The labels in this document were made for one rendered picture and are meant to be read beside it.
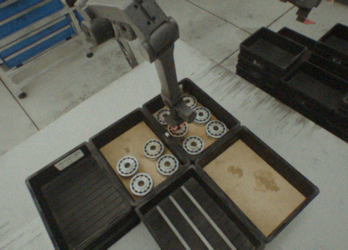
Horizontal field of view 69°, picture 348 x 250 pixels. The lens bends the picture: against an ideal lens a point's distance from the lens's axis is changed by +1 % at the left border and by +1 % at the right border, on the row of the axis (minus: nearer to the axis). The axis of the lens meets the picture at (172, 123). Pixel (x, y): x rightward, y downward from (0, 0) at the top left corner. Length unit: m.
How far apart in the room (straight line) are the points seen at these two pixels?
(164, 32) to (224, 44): 2.40
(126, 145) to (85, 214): 0.35
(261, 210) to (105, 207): 0.65
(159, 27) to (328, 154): 1.12
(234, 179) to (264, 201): 0.14
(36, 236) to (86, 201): 0.31
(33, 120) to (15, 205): 1.39
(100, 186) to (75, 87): 1.77
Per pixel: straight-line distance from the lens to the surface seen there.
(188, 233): 1.10
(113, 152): 1.27
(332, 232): 1.36
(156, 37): 0.65
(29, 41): 2.82
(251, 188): 1.17
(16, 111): 2.96
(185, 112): 1.00
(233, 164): 1.20
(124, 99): 1.62
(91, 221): 1.19
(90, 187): 1.24
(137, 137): 1.28
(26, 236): 1.45
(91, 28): 1.79
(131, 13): 0.64
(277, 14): 3.56
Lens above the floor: 1.91
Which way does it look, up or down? 56 degrees down
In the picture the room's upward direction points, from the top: 8 degrees counter-clockwise
